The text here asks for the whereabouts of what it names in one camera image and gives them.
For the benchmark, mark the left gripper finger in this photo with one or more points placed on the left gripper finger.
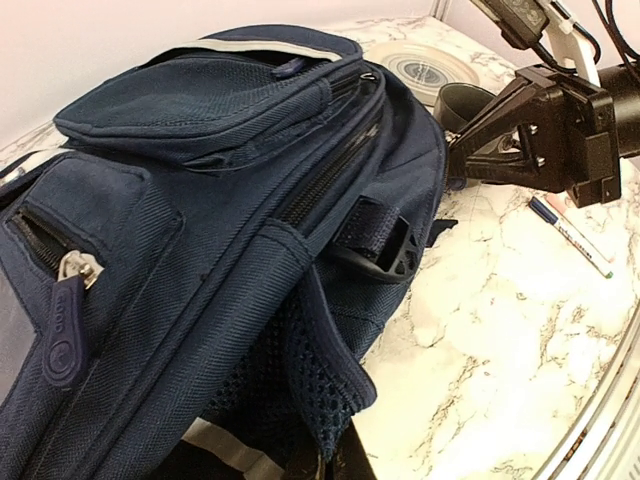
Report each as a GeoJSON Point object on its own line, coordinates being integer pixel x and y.
{"type": "Point", "coordinates": [349, 461]}

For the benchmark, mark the right aluminium frame post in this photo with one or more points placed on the right aluminium frame post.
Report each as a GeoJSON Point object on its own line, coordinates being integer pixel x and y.
{"type": "Point", "coordinates": [440, 9]}

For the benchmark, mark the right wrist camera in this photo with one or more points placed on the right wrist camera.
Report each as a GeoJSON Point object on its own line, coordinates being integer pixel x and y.
{"type": "Point", "coordinates": [549, 30]}

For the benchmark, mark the navy blue student backpack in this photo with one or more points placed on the navy blue student backpack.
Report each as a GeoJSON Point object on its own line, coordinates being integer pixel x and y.
{"type": "Point", "coordinates": [190, 282]}

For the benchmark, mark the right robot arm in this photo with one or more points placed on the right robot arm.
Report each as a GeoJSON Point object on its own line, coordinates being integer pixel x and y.
{"type": "Point", "coordinates": [622, 82]}

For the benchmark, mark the grey swirl ceramic plate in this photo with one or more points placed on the grey swirl ceramic plate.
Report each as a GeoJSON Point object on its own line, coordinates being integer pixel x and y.
{"type": "Point", "coordinates": [423, 69]}

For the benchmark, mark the blue cap marker pen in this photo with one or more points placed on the blue cap marker pen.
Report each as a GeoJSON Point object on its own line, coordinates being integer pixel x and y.
{"type": "Point", "coordinates": [573, 235]}

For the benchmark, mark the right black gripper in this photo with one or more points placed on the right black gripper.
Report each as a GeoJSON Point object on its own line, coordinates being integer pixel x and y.
{"type": "Point", "coordinates": [519, 138]}

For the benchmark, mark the pink cap marker pen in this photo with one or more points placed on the pink cap marker pen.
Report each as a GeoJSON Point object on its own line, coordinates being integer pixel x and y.
{"type": "Point", "coordinates": [562, 202]}

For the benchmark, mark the dark grey metal mug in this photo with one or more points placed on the dark grey metal mug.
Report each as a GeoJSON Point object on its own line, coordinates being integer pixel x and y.
{"type": "Point", "coordinates": [457, 104]}

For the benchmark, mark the front aluminium rail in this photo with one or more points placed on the front aluminium rail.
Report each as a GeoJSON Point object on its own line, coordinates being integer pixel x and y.
{"type": "Point", "coordinates": [604, 442]}

